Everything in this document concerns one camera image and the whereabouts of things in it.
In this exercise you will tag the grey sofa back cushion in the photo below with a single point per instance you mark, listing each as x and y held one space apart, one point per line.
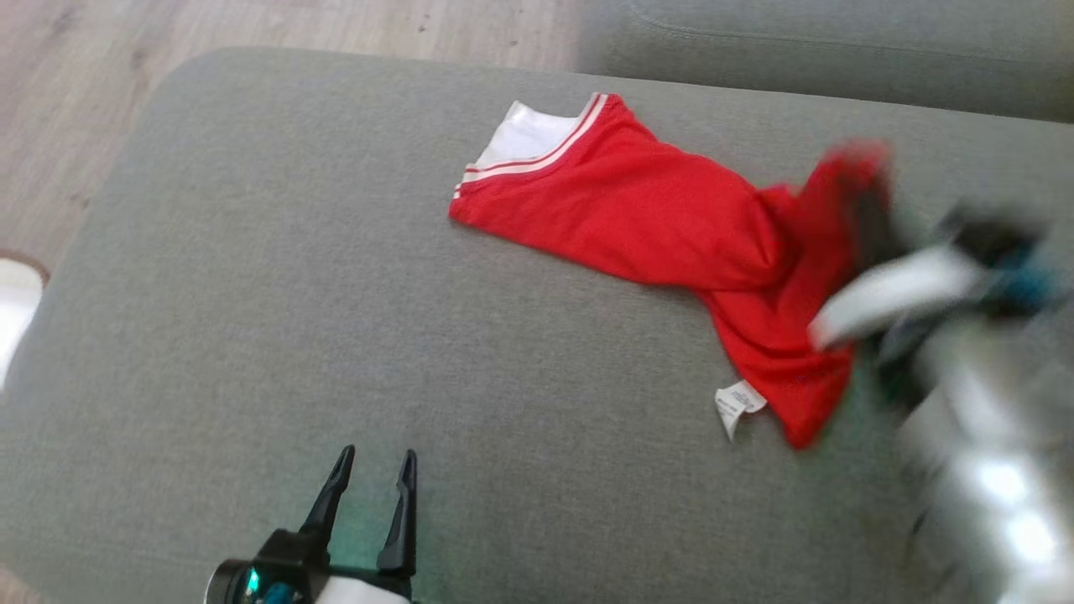
839 50

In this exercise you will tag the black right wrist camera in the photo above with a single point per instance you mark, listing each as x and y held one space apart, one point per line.
998 252

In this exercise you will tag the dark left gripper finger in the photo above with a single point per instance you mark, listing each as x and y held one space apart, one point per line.
401 520
329 499

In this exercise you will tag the grey sofa seat cushion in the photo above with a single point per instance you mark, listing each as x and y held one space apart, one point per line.
336 335

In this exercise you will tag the red shirt with care label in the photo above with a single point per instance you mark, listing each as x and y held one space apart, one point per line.
629 210

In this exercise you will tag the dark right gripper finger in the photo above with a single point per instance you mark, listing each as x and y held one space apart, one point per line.
894 222
864 218

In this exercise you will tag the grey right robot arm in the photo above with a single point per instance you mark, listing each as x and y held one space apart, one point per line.
990 470

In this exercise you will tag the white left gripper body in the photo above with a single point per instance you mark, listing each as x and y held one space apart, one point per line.
365 590

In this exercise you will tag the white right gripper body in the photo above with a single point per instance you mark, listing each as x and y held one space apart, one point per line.
889 294

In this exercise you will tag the white round container brown rim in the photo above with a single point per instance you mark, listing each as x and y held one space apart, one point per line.
15 310

